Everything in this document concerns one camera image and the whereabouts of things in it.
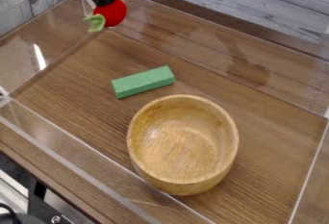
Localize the green rectangular block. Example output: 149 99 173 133
112 65 175 99

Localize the black metal stand base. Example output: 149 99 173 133
0 179 76 224

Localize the red plush strawberry green stem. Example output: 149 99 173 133
81 0 128 34

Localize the wooden bowl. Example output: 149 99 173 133
127 94 239 196

